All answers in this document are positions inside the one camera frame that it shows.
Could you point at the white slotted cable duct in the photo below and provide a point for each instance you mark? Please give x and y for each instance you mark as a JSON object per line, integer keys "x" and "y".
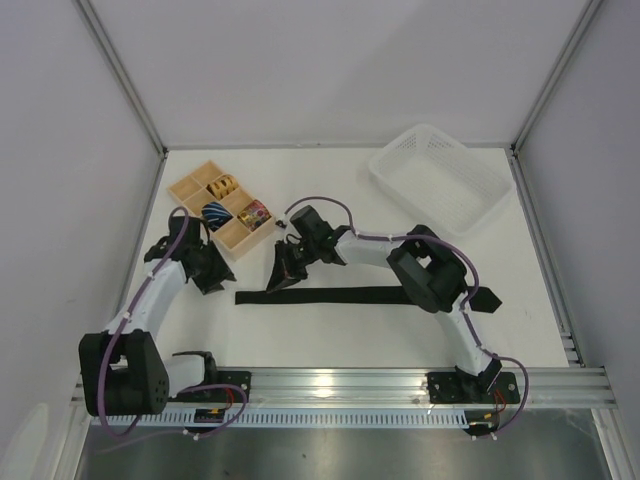
{"x": 315, "y": 418}

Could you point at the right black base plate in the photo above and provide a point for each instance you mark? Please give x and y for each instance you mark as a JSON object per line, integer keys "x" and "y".
{"x": 457, "y": 387}

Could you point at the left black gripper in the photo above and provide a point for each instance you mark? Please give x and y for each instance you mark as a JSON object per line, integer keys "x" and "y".
{"x": 204, "y": 265}

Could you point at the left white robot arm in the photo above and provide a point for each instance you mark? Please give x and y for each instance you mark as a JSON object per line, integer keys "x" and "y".
{"x": 122, "y": 371}

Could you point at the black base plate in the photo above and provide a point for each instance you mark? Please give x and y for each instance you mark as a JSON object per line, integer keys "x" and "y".
{"x": 457, "y": 387}
{"x": 222, "y": 387}

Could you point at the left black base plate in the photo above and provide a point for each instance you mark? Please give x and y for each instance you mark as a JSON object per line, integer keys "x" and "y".
{"x": 222, "y": 387}

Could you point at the blue striped rolled tie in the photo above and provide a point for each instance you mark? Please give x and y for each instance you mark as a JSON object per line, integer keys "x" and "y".
{"x": 215, "y": 215}

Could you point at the colourful dotted rolled tie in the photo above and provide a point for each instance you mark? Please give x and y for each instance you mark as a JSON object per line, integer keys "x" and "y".
{"x": 254, "y": 215}

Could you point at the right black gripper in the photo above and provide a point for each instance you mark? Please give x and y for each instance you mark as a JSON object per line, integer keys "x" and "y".
{"x": 291, "y": 257}

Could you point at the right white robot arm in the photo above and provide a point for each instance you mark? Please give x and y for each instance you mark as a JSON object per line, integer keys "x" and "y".
{"x": 429, "y": 270}

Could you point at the white plastic basket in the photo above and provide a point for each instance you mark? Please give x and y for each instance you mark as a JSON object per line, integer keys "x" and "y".
{"x": 440, "y": 181}

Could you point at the yellow patterned rolled tie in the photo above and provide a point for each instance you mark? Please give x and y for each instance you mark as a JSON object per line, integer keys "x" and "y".
{"x": 222, "y": 186}

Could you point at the black necktie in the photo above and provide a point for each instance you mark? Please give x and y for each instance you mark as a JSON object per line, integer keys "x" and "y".
{"x": 369, "y": 295}

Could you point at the aluminium mounting rail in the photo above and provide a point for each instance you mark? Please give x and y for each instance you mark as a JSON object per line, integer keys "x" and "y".
{"x": 369, "y": 388}

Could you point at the wooden compartment box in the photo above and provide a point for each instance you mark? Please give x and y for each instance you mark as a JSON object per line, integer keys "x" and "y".
{"x": 236, "y": 220}

